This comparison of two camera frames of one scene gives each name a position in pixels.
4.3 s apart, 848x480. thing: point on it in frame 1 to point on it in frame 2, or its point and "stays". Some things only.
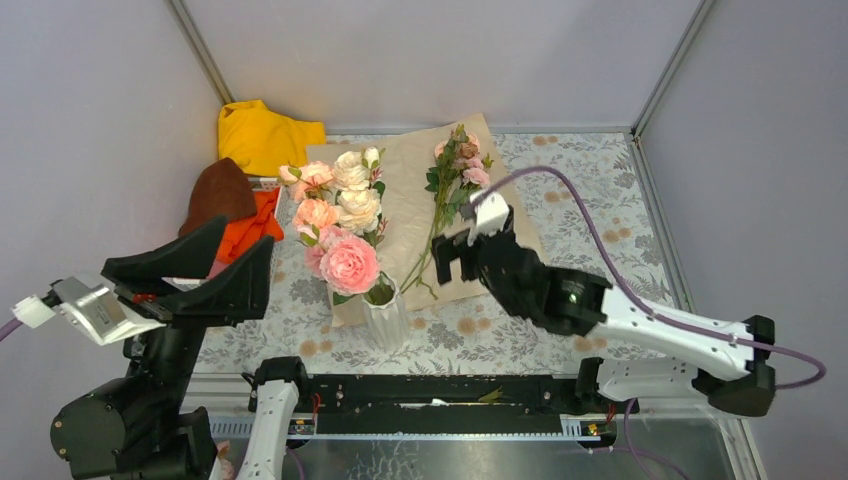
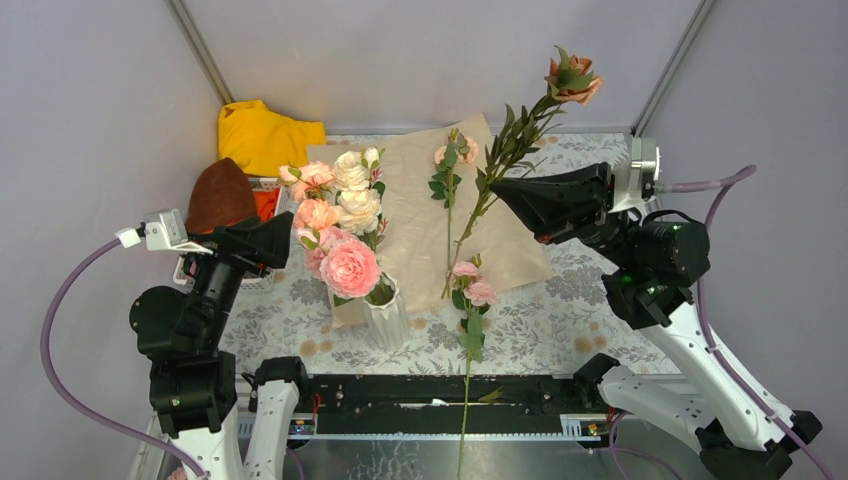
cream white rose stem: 359,186 stays
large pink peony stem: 347,262 stays
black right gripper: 446,249 to 553,203
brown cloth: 220,189 stays
